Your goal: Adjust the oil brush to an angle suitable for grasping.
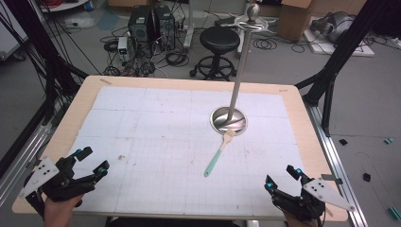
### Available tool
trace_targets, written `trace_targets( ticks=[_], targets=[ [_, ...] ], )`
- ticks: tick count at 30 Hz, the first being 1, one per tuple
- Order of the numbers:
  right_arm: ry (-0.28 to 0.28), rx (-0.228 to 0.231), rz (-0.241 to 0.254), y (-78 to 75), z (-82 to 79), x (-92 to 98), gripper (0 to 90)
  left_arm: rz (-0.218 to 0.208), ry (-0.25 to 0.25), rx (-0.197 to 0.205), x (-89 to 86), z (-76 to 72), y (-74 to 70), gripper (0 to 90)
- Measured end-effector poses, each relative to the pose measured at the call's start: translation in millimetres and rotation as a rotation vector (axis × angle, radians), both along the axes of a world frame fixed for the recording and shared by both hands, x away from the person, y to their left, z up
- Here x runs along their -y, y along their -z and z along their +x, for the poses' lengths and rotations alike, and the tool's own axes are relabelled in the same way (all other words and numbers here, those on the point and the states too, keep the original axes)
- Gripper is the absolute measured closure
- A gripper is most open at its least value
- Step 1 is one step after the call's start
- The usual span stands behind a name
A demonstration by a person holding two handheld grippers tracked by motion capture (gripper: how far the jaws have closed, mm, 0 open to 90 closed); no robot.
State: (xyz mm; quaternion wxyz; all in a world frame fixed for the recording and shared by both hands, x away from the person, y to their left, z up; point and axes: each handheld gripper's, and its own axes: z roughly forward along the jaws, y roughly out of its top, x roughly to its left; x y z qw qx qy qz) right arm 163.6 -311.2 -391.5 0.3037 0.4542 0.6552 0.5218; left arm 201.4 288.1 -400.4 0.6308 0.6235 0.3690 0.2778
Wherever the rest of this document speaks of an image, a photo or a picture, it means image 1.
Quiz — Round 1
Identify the aluminium rail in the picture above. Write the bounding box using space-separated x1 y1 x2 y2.
0 122 54 207
304 101 369 227

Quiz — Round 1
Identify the black metal frame stand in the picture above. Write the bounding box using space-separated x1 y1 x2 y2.
294 0 401 137
0 0 91 179

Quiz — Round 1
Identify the person's left hand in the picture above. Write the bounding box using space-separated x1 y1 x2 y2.
43 194 85 227

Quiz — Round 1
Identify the grey bag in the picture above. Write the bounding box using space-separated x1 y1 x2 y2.
309 10 357 44

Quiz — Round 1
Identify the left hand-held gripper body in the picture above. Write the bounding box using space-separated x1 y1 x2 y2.
18 155 96 219

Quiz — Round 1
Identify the metal utensil rack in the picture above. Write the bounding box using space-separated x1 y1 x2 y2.
209 3 279 135

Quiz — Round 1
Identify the person's right hand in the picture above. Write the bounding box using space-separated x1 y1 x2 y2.
283 211 318 227

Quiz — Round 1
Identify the white grid paper mat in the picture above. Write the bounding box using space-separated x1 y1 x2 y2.
66 85 306 219

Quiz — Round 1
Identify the black computer tower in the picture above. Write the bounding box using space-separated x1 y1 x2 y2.
127 5 156 44
153 4 177 52

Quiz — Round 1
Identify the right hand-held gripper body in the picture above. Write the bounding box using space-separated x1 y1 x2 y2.
271 176 357 222

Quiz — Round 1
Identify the white cabinet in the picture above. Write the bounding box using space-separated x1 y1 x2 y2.
0 0 30 61

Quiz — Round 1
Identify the grey tape strip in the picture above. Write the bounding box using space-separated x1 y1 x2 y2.
321 173 343 185

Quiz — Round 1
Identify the white flat board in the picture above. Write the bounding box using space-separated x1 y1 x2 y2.
303 30 376 58

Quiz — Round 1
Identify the coiled black cable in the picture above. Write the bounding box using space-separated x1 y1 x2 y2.
165 51 190 68
252 37 279 51

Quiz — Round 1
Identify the small grey power supply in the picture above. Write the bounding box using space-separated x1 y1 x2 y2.
116 36 130 62

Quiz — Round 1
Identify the brown cardboard box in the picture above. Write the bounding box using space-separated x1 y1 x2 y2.
276 0 317 43

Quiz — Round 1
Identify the wooden spoon with teal handle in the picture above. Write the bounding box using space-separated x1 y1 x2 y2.
203 128 236 178

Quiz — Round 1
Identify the teal ribbed block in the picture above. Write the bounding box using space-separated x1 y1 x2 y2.
386 205 401 221

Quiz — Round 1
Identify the black round stool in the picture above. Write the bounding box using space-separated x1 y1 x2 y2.
189 26 241 81

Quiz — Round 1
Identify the white metal post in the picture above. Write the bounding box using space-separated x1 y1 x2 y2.
182 0 197 50

